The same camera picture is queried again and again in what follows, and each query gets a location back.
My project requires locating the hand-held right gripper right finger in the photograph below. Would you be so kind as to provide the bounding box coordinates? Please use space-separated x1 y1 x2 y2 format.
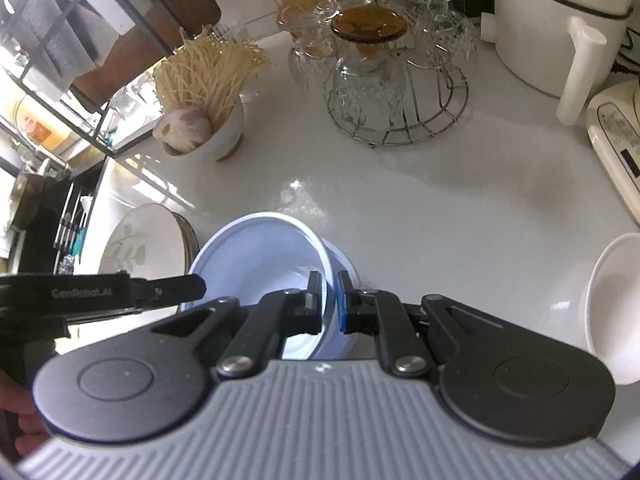
336 270 502 379

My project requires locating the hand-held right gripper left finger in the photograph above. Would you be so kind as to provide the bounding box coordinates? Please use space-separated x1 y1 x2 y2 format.
150 270 324 380

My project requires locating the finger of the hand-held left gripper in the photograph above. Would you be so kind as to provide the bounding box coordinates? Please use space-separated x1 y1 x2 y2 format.
127 272 207 308

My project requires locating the person's left hand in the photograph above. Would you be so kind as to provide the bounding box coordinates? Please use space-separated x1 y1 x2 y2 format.
0 374 52 463

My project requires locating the sink drain rack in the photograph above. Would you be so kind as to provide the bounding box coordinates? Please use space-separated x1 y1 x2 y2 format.
51 182 97 275

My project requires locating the garlic bulb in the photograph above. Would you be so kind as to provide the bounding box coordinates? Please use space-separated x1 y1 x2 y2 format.
152 106 214 157

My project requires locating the small white footed bowl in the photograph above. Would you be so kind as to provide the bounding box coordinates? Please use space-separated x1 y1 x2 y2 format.
160 94 246 162

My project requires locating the black metal dish rack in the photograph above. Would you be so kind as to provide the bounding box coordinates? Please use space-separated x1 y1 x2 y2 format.
0 0 203 157

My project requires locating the row of clear drinking glasses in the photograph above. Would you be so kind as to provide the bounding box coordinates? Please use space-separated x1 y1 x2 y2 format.
106 71 162 133

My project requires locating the dried noodle bundle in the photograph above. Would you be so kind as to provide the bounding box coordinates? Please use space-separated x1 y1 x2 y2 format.
154 24 273 128

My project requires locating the steel cleaver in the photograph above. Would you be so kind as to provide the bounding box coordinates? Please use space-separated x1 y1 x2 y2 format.
19 0 100 95

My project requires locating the white ceramic bowl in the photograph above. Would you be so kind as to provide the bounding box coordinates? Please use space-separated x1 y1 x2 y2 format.
584 232 640 387

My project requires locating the upturned stemmed glass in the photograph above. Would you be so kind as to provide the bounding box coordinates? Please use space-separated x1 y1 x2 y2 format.
400 0 478 68

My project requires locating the beige appliance with control panel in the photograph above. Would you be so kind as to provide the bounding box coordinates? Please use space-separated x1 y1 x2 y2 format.
584 81 640 212

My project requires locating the white electric cooker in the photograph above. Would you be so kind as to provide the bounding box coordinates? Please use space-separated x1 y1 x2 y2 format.
481 0 640 125

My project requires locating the wire cup rack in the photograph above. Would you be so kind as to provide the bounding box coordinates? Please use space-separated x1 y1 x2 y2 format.
326 35 471 150

